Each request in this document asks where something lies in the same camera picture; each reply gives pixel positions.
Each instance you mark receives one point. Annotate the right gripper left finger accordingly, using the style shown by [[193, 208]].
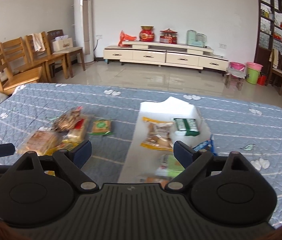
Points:
[[67, 166]]

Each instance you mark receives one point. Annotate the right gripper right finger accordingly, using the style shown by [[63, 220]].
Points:
[[197, 166]]

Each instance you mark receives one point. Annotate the yellow orange jelly pack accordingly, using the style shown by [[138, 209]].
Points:
[[67, 145]]

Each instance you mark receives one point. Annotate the blue sandwich cookie pack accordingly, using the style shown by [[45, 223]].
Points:
[[207, 145]]

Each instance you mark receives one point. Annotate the light green snack pack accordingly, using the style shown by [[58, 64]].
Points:
[[169, 167]]

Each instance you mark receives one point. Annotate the white wafer red label pack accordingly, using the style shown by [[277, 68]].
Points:
[[78, 133]]

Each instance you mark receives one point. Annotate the sliced bread clear pack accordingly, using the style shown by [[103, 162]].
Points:
[[40, 141]]

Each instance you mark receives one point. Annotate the dark green snack pack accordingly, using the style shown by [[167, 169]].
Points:
[[186, 127]]

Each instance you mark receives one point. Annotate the brown cookies clear bag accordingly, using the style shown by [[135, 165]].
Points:
[[67, 120]]

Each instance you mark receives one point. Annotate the green label square biscuit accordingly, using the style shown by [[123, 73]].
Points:
[[101, 127]]

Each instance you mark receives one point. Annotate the egg pancake snack bag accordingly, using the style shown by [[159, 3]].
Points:
[[158, 136]]

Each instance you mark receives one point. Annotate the white cardboard tray box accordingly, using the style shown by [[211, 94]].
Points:
[[150, 158]]

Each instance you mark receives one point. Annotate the nearest wooden chair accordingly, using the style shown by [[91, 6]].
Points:
[[10, 81]]

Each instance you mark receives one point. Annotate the blue quilted table cover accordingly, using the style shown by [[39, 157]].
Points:
[[253, 129]]

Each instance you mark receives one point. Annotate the small wooden stool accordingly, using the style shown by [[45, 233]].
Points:
[[235, 75]]

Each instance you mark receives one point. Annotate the green plastic bucket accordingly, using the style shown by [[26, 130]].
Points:
[[253, 72]]

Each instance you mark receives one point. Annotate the pink plastic basin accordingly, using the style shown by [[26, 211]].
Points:
[[237, 66]]

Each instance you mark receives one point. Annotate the cream tv cabinet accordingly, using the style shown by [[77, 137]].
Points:
[[163, 54]]

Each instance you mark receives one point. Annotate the dark chair with bag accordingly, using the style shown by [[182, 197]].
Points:
[[75, 51]]

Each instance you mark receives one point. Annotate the white paper gift bag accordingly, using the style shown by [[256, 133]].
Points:
[[62, 43]]

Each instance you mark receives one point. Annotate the mint green kitchen appliance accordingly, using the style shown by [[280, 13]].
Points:
[[196, 39]]

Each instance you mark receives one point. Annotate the red pavilion gift box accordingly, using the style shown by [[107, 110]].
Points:
[[168, 36]]

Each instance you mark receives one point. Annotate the white standing air conditioner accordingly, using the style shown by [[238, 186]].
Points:
[[83, 27]]

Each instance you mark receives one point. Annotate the red plastic bag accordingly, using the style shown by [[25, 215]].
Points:
[[123, 37]]

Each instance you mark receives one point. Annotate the red round jar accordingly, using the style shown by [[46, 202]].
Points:
[[146, 34]]

